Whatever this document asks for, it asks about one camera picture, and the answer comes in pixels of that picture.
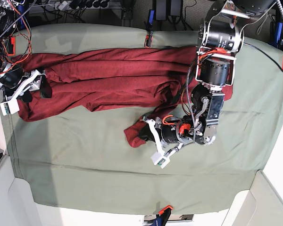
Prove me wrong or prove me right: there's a white black gripper body image-right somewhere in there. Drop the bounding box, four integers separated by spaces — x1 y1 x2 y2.
141 116 183 157

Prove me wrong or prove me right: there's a white black gripper body image-left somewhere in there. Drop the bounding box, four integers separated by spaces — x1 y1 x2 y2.
4 70 46 101

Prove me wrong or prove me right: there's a red long-sleeve T-shirt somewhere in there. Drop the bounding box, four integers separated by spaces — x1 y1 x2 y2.
14 45 234 148

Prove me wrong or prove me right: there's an orange black clamp left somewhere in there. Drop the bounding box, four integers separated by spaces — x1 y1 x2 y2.
7 37 16 56

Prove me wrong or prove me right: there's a green table cloth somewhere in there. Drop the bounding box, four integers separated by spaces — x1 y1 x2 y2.
1 24 283 214

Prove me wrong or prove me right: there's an orange black clamp top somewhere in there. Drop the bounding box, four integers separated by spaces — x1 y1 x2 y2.
144 31 153 48

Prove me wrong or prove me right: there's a white power strip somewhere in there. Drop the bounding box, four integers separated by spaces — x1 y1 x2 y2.
48 0 70 11

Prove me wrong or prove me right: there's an orange black clamp bottom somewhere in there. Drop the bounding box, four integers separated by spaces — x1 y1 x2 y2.
151 205 173 226

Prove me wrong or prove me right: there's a white bin left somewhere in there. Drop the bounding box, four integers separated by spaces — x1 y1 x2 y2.
0 155 42 226

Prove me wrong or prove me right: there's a white bin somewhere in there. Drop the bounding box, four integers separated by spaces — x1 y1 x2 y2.
0 155 42 226
222 170 283 226

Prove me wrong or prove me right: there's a white bin right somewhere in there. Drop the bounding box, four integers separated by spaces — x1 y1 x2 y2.
222 170 283 226

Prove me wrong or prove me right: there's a white camera box image-left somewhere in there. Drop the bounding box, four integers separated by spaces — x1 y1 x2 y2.
0 99 19 116

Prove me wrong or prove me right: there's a white camera box image-right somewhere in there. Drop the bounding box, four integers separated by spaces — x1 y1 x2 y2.
151 152 170 169

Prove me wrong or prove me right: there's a blue clamp handle left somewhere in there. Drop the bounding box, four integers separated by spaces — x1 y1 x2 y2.
17 0 25 14

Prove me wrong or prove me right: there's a blue clamp handle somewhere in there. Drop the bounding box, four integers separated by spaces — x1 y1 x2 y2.
146 9 155 31
270 22 283 48
17 0 25 14

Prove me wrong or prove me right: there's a blue clamp handle top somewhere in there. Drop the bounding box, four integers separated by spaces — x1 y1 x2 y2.
146 9 155 31

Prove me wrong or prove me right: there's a metal table leg bracket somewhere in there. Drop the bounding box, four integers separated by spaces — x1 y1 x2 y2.
112 8 133 27

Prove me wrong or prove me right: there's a blue clamp handle right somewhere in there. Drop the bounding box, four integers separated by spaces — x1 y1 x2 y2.
270 22 283 48

